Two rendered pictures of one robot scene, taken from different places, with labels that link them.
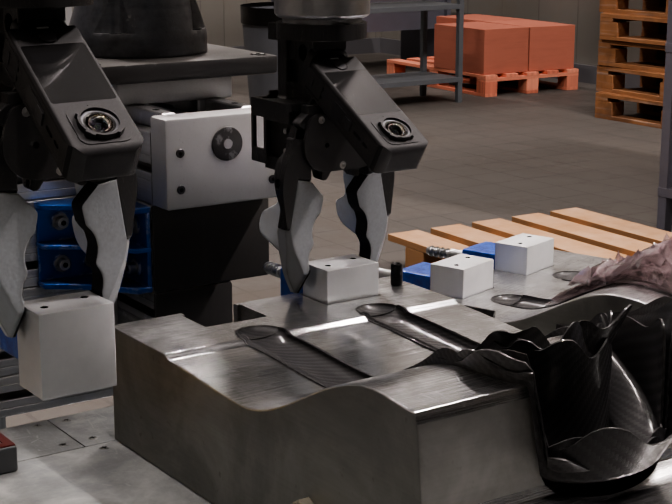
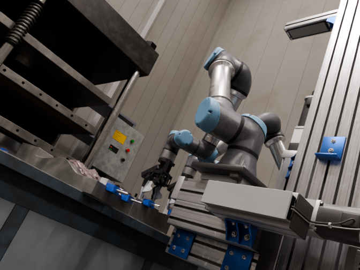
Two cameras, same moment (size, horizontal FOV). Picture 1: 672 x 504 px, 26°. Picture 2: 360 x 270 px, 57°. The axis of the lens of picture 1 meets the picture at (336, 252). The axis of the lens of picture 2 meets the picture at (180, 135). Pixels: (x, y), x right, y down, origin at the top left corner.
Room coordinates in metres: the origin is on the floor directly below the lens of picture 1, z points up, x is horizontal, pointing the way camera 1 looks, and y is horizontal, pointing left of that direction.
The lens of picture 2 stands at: (2.66, -0.13, 0.70)
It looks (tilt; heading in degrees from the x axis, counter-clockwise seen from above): 20 degrees up; 174
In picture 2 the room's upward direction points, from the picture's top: 24 degrees clockwise
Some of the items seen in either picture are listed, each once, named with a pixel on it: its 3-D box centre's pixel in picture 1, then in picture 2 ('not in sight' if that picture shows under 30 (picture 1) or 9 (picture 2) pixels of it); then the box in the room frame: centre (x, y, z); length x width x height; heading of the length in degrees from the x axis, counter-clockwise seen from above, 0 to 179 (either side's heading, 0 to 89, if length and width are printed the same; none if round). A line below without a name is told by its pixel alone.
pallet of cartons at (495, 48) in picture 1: (480, 52); not in sight; (9.80, -0.97, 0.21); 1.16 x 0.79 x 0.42; 33
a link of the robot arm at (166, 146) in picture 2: not in sight; (173, 143); (1.15, 0.01, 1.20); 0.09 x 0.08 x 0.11; 9
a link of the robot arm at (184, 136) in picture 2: not in sight; (184, 141); (1.25, 0.04, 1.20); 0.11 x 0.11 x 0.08; 9
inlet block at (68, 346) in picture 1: (35, 326); (174, 214); (0.90, 0.19, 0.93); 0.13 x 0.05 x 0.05; 34
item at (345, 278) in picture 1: (308, 282); (150, 203); (1.17, 0.02, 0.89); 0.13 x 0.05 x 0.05; 34
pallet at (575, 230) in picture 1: (605, 273); not in sight; (4.44, -0.85, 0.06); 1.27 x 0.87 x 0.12; 30
